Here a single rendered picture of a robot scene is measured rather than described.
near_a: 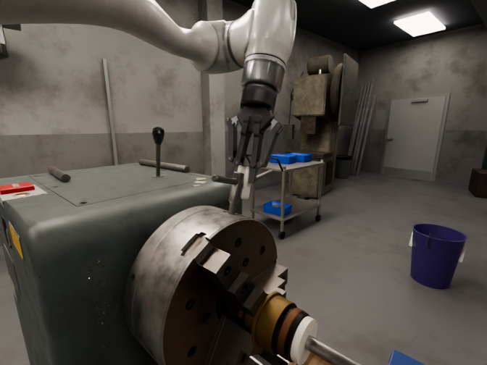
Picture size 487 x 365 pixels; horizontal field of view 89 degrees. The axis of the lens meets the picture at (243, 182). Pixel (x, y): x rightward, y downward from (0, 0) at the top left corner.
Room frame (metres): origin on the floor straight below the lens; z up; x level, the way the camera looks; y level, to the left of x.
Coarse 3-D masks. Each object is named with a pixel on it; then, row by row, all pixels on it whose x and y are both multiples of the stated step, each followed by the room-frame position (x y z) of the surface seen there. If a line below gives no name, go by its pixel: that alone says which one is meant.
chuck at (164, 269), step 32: (192, 224) 0.43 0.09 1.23; (224, 224) 0.41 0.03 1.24; (256, 224) 0.47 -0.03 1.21; (160, 256) 0.38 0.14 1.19; (256, 256) 0.47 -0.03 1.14; (160, 288) 0.34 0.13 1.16; (192, 288) 0.35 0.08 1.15; (160, 320) 0.31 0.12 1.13; (192, 320) 0.35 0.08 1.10; (160, 352) 0.30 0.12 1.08; (192, 352) 0.35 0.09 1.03
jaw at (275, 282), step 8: (272, 264) 0.51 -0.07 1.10; (264, 272) 0.48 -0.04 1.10; (272, 272) 0.48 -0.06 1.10; (280, 272) 0.48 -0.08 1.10; (256, 280) 0.45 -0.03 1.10; (264, 280) 0.45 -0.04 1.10; (272, 280) 0.45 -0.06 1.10; (280, 280) 0.45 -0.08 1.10; (264, 288) 0.42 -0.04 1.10; (272, 288) 0.42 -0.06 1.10; (280, 288) 0.44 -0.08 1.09
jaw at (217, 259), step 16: (208, 240) 0.38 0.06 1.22; (192, 256) 0.36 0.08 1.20; (208, 256) 0.37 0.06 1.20; (224, 256) 0.36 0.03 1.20; (208, 272) 0.35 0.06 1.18; (224, 272) 0.35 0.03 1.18; (240, 272) 0.37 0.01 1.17; (224, 288) 0.35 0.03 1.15; (240, 288) 0.34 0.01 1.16; (256, 288) 0.37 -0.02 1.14; (240, 304) 0.35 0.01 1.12; (256, 304) 0.34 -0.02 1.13
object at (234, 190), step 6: (234, 174) 0.50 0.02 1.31; (240, 174) 0.49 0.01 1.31; (240, 180) 0.49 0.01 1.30; (234, 186) 0.49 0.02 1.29; (240, 186) 0.49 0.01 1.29; (234, 192) 0.48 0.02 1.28; (240, 192) 0.49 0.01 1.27; (234, 198) 0.48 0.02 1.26; (234, 204) 0.48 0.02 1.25; (234, 210) 0.48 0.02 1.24
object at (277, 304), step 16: (272, 304) 0.35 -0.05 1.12; (288, 304) 0.35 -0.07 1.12; (256, 320) 0.34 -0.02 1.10; (272, 320) 0.33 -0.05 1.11; (288, 320) 0.32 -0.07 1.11; (256, 336) 0.33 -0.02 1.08; (272, 336) 0.32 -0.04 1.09; (288, 336) 0.31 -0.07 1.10; (272, 352) 0.32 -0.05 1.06; (288, 352) 0.30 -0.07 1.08
